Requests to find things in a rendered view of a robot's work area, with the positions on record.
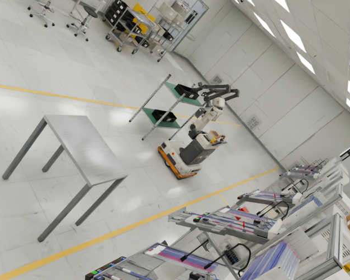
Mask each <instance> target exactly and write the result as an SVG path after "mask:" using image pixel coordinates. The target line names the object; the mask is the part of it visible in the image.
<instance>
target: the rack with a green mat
mask: <svg viewBox="0 0 350 280"><path fill-rule="evenodd" d="M170 76H171V74H169V75H168V76H167V78H166V79H165V80H164V81H163V82H162V83H161V84H160V85H159V87H158V88H157V89H156V90H155V91H154V92H153V93H152V95H151V96H150V97H149V98H148V99H147V100H146V101H145V103H144V104H143V105H142V106H141V108H140V109H139V110H138V111H137V112H136V113H135V114H134V116H133V117H132V118H131V119H130V120H129V122H131V121H132V120H133V119H134V118H135V116H136V115H137V114H138V113H139V112H140V111H141V110H142V112H143V113H144V114H145V116H146V117H147V118H148V120H149V121H150V122H151V124H152V125H153V127H152V128H151V129H150V130H149V131H148V133H147V134H146V135H145V136H144V137H143V138H142V140H144V139H145V138H146V137H147V136H148V135H149V134H150V133H151V132H152V131H153V130H154V129H155V128H168V129H177V132H176V133H175V134H174V135H173V136H172V137H171V138H170V139H169V141H170V140H171V139H172V138H173V137H174V136H175V135H176V134H177V133H178V132H179V131H180V130H181V129H182V128H183V127H184V126H185V125H186V124H187V123H188V122H189V121H190V120H191V119H192V118H193V117H194V116H195V113H196V112H195V113H194V114H193V115H192V116H191V117H190V118H189V119H188V120H187V121H186V122H185V123H184V124H183V125H182V126H181V127H180V126H179V124H178V123H177V122H176V121H174V122H164V121H162V120H163V118H164V117H165V116H166V115H167V114H168V113H169V112H171V110H172V109H173V108H174V107H175V106H176V105H177V104H178V103H179V102H181V103H185V104H190V105H193V106H197V107H202V108H203V107H204V106H205V105H206V104H207V102H204V103H203V105H202V104H201V103H200V102H199V100H198V99H196V100H194V99H190V98H187V97H185V95H186V92H184V93H183V94H182V96H180V95H179V94H178V93H177V91H176V90H175V89H174V88H175V87H176V86H177V85H175V84H171V83H168V82H166V81H167V80H168V79H169V78H170ZM163 85H165V86H166V87H167V88H168V90H169V91H170V92H171V93H172V94H173V96H174V97H175V99H176V100H177V101H176V102H175V104H174V105H173V106H172V107H171V108H170V109H169V110H168V111H167V112H166V113H165V114H164V115H163V116H162V117H161V119H160V120H158V121H157V120H156V119H155V118H154V117H153V116H152V113H153V111H154V109H150V108H144V106H145V105H146V104H147V103H148V102H149V101H150V99H151V98H152V97H153V96H154V95H155V94H156V93H157V92H158V90H159V89H160V88H161V87H162V86H163Z"/></svg>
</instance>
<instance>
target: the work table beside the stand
mask: <svg viewBox="0 0 350 280"><path fill-rule="evenodd" d="M47 124H48V125H49V127H50V128H51V130H52V131H53V133H54V134H55V136H56V137H57V139H58V140H59V142H60V143H61V145H60V146H59V148H58V149H57V150H56V151H55V153H54V154H53V156H52V157H51V158H50V159H49V161H48V162H47V163H46V165H45V166H44V167H43V168H42V171H43V172H47V171H48V170H49V169H50V167H51V166H52V164H53V163H54V162H55V161H56V159H57V158H58V157H59V156H60V155H61V153H62V152H63V151H64V150H65V151H66V152H67V154H68V155H69V157H70V158H71V160H72V161H73V163H74V164H75V166H76V167H77V169H78V170H79V172H80V174H81V175H82V177H83V178H84V180H85V181H86V182H87V184H86V185H85V186H84V187H83V188H82V189H81V190H80V191H79V192H78V193H77V195H76V196H75V197H74V198H73V199H72V200H71V201H70V202H69V203H68V205H67V206H66V207H65V208H64V209H63V211H62V212H61V213H60V214H59V215H58V216H57V217H56V218H55V219H54V221H53V222H52V223H51V224H50V225H49V226H48V227H47V228H46V229H45V230H44V232H43V233H42V234H41V235H40V236H39V237H38V238H37V239H38V241H39V242H42V241H44V240H45V239H46V238H47V237H48V235H49V234H50V233H51V232H52V231H53V230H54V229H55V228H56V227H57V226H58V225H59V224H60V222H61V221H62V220H63V219H64V218H65V217H66V215H67V214H68V213H69V212H70V211H71V210H72V209H73V208H74V207H75V206H76V205H77V204H78V202H79V201H80V200H81V199H82V198H83V197H84V196H85V195H86V194H87V193H88V192H89V191H90V189H91V188H92V187H93V186H96V185H99V184H103V183H107V182H110V181H114V180H115V181H114V182H113V184H112V185H111V186H110V187H109V188H108V189H107V190H106V191H105V192H104V193H103V194H102V195H101V196H100V197H99V198H98V199H97V200H96V201H95V202H94V203H93V204H92V205H91V207H90V208H89V209H88V210H87V211H86V212H85V213H84V214H83V215H82V216H81V217H80V219H79V220H78V221H77V222H76V223H75V224H76V226H80V225H81V224H82V223H83V222H84V221H85V220H86V219H87V218H88V216H89V215H90V214H91V213H92V212H93V211H94V210H95V209H96V208H97V207H98V206H99V205H100V204H101V203H102V202H103V201H104V200H105V199H106V198H107V197H108V196H109V195H110V194H111V193H112V192H113V191H114V190H115V189H116V188H117V187H118V186H119V185H120V184H121V183H122V181H123V180H124V179H125V178H126V177H127V176H128V175H129V174H128V173H127V171H126V170H125V168H124V167H123V166H122V164H121V163H120V161H119V160H118V159H117V157H116V156H115V155H114V153H113V152H112V150H111V149H110V148H109V146H108V145H107V143H106V142H105V141H104V139H103V138H102V136H101V135H100V134H99V132H98V131H97V130H96V128H95V127H94V125H93V124H92V122H91V121H90V120H89V118H88V117H87V116H74V115H51V114H45V115H44V116H43V118H42V119H41V121H40V122H39V124H38V125H37V127H36V128H35V129H34V131H33V132H32V134H31V135H30V137H29V138H28V139H27V141H26V142H25V144H24V145H23V147H22V148H21V150H20V151H19V152H18V154H17V155H16V157H15V158H14V160H13V161H12V163H11V164H10V165H9V167H8V168H7V170H6V171H5V172H4V174H3V176H2V178H3V179H4V180H5V179H8V178H9V177H10V175H11V174H12V173H13V171H14V170H15V168H16V167H17V166H18V164H19V163H20V161H21V160H22V159H23V157H24V156H25V155H26V153H27V152H28V150H29V149H30V148H31V146H32V145H33V143H34V142H35V141H36V139H37V138H38V136H39V135H40V134H41V132H42V131H43V130H44V128H45V126H46V125H47Z"/></svg>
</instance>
